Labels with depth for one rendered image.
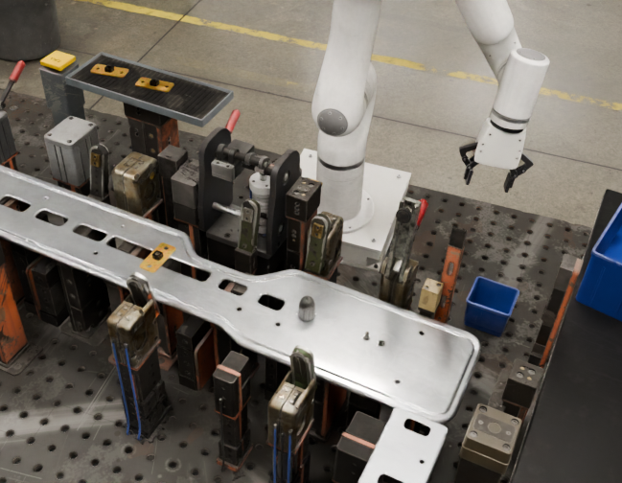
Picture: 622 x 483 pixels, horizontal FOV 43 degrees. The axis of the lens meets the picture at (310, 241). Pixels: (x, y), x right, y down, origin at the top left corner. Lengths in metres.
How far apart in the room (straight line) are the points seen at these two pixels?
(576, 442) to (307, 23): 3.63
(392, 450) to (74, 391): 0.78
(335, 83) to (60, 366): 0.88
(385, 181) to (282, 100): 1.87
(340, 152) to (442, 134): 1.98
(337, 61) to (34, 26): 2.80
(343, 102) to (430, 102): 2.33
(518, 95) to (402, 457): 0.80
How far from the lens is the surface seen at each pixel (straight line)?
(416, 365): 1.49
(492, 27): 1.67
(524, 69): 1.73
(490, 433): 1.35
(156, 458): 1.72
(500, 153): 1.83
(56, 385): 1.87
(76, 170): 1.86
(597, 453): 1.42
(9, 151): 2.11
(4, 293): 1.82
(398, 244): 1.54
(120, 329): 1.50
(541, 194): 3.62
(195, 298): 1.58
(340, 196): 2.00
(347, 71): 1.76
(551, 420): 1.44
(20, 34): 4.38
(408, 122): 3.91
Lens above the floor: 2.14
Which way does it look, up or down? 42 degrees down
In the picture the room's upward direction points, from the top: 3 degrees clockwise
